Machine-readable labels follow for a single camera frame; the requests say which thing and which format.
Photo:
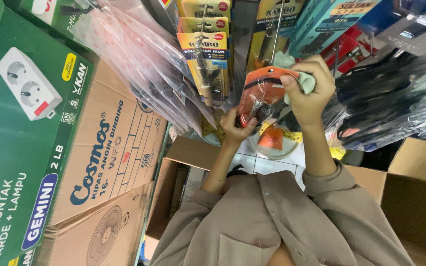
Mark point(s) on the person's left hand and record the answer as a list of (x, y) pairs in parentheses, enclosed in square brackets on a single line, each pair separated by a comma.
[(235, 132)]

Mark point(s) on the person's right hand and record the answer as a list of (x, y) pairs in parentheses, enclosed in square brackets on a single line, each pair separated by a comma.
[(313, 98)]

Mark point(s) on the pale green cleaning cloth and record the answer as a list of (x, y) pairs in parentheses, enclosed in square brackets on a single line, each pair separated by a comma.
[(307, 82)]

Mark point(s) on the orange tool blister packet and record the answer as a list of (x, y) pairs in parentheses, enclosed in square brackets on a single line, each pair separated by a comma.
[(261, 92)]

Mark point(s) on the small orange yellow packet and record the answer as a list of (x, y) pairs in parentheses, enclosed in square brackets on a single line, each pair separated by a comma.
[(272, 137)]

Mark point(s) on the red packaged tools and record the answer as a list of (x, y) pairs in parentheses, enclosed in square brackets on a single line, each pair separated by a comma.
[(349, 46)]

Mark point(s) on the teal cardboard box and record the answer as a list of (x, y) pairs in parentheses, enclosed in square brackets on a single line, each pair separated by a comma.
[(324, 26)]

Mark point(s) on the yellow soldering iron packet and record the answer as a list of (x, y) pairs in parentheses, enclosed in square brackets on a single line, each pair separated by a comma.
[(207, 64), (203, 24), (205, 8), (268, 33)]

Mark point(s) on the metal display hook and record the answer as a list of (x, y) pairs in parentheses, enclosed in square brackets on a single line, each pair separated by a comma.
[(277, 33)]

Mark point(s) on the person's beige shirt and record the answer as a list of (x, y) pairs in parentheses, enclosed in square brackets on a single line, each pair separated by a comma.
[(272, 225)]

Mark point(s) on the bunch of clear plastic bags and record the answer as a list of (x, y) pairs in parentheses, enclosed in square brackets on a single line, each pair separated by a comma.
[(142, 59)]

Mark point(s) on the brown fan carton blue print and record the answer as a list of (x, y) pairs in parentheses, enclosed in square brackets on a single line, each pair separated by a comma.
[(117, 147)]

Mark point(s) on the blue plastic-wrapped packet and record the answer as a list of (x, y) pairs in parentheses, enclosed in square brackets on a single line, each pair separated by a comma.
[(409, 22)]

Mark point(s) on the open brown cardboard box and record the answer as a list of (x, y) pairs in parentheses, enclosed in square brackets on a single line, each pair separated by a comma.
[(416, 199)]

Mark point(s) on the brown fan carton fan drawing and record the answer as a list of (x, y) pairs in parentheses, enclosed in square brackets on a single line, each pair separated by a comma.
[(102, 232)]

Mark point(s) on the small green box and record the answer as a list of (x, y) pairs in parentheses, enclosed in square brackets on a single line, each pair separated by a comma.
[(56, 16)]

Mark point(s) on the large green socket box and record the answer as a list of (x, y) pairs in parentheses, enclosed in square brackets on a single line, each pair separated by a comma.
[(20, 147)]

